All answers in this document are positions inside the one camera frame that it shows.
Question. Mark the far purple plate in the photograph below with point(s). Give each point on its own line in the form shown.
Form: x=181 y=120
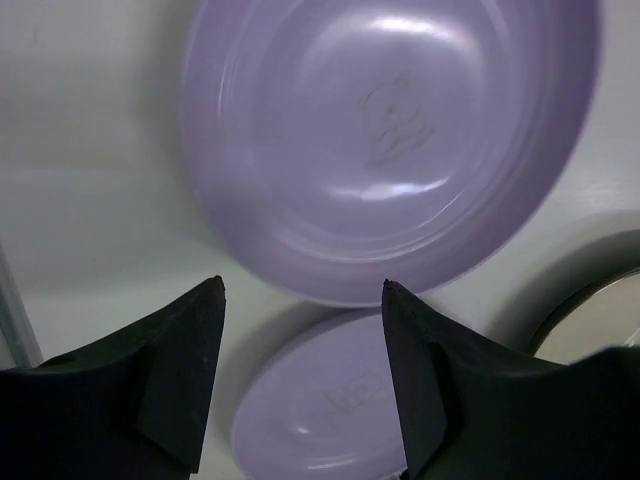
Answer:
x=333 y=145

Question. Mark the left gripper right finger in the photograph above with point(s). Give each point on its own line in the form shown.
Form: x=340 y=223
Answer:
x=470 y=408

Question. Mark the purple plate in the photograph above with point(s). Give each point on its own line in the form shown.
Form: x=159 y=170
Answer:
x=323 y=407
x=333 y=145

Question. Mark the steel plate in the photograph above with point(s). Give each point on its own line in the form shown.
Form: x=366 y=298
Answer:
x=600 y=315

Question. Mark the near purple plate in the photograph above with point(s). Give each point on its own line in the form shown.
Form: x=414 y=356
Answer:
x=323 y=407

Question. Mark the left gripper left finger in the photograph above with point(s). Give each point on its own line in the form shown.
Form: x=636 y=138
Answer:
x=131 y=405

